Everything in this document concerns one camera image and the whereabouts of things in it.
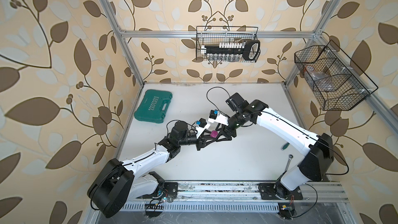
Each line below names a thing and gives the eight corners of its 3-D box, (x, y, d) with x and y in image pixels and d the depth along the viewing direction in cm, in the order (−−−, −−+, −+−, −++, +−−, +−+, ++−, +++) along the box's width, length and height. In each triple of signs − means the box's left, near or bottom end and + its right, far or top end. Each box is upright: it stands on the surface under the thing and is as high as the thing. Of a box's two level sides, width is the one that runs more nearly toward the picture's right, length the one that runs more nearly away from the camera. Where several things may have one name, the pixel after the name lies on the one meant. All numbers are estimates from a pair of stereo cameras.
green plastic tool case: (135, 121, 103) (132, 116, 98) (149, 94, 119) (147, 88, 114) (163, 125, 101) (160, 120, 96) (173, 96, 117) (171, 90, 112)
